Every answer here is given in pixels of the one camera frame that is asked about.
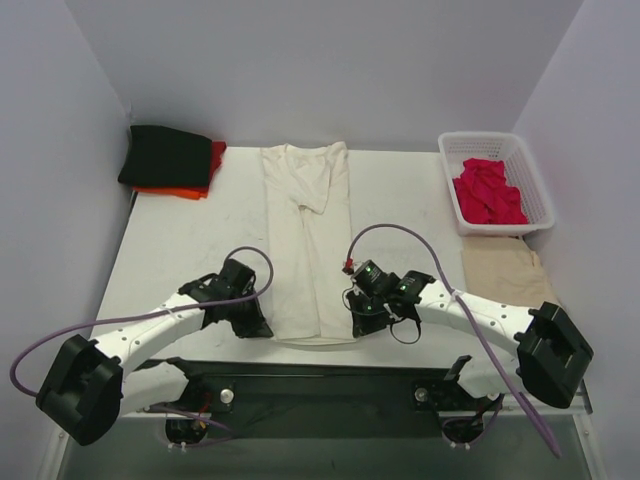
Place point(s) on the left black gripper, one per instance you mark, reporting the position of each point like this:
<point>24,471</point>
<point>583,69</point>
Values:
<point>252,321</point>

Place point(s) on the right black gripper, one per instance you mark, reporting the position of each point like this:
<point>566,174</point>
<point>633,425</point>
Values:
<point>365,320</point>

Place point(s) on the cream white t-shirt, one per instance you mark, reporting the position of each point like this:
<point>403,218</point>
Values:
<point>309,231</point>

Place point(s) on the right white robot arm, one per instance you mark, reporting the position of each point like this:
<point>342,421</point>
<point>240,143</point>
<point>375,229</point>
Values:
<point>549,354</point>

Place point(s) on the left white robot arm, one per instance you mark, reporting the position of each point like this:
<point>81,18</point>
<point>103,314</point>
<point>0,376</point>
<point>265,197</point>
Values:
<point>92,383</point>

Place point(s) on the orange folded t-shirt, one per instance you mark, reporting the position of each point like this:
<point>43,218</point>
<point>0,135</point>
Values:
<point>185,193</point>

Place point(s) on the beige folded cloth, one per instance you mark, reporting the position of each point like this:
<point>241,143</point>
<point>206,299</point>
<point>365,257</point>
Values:
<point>505,270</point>

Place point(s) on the red folded t-shirt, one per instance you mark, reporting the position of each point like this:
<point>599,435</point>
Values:
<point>218,149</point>

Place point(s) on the magenta crumpled t-shirt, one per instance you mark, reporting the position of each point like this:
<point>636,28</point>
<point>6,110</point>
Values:
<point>485,197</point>

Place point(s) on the black folded t-shirt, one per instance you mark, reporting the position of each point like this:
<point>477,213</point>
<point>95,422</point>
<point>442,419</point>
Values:
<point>162,157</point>

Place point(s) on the white plastic basket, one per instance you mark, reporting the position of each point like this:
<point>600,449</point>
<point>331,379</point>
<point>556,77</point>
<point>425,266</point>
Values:
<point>521,172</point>

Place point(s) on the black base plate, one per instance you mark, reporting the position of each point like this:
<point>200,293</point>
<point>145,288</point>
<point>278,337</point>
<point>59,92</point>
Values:
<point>285,401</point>

